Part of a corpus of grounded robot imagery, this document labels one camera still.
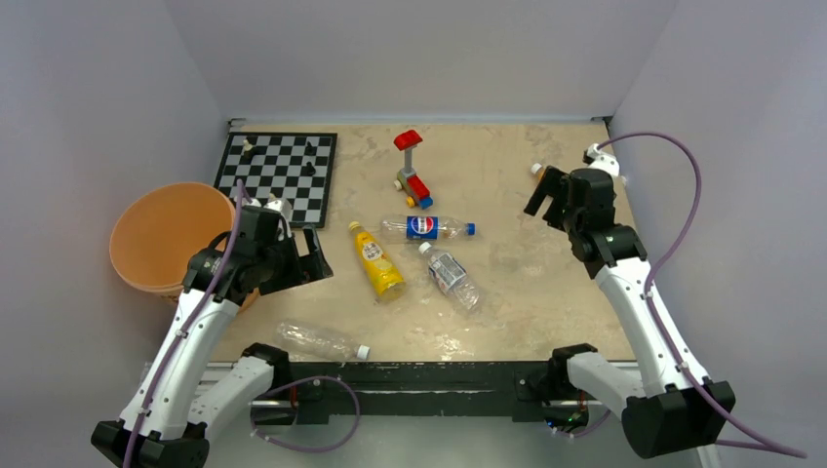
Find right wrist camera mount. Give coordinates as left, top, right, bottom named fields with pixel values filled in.
left=582, top=143, right=620, bottom=177

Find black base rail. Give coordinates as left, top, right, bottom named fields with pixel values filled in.
left=251, top=361, right=590, bottom=432

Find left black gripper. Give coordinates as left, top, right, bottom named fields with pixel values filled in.
left=256, top=224, right=331, bottom=293

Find pepsi plastic bottle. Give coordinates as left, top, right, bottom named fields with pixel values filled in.
left=378, top=215, right=477, bottom=241

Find black chess piece middle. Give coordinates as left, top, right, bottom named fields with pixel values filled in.
left=302, top=162, right=317, bottom=176

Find toy brick car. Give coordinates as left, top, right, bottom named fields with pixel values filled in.
left=394, top=130, right=433, bottom=210

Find clear water bottle white label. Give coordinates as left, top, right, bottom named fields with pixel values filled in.
left=417, top=242, right=482, bottom=311

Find orange drink bottle blue label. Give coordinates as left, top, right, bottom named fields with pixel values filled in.
left=531, top=163, right=546, bottom=180

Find black chess piece back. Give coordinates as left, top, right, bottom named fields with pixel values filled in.
left=304, top=141, right=317, bottom=156

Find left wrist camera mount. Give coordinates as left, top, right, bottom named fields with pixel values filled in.
left=242, top=198, right=293, bottom=242

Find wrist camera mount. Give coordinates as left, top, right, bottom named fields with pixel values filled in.
left=582, top=143, right=620, bottom=177
left=242, top=198, right=293, bottom=242

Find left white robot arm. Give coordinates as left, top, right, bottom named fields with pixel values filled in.
left=91, top=199, right=333, bottom=467

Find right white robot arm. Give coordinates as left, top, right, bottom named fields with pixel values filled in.
left=524, top=164, right=736, bottom=459

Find yellow juice bottle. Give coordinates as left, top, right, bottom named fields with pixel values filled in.
left=348, top=221, right=407, bottom=302

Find orange plastic bin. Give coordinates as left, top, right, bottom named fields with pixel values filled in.
left=109, top=182, right=235, bottom=306

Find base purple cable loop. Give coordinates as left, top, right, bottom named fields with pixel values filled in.
left=250, top=376, right=361, bottom=454

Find clear crushed bottle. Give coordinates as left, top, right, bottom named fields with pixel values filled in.
left=274, top=321, right=371, bottom=363

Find black white chessboard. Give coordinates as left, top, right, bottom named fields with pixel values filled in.
left=214, top=132, right=337, bottom=229

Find black chess piece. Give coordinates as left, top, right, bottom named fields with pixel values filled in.
left=304, top=141, right=317, bottom=156
left=302, top=162, right=317, bottom=176

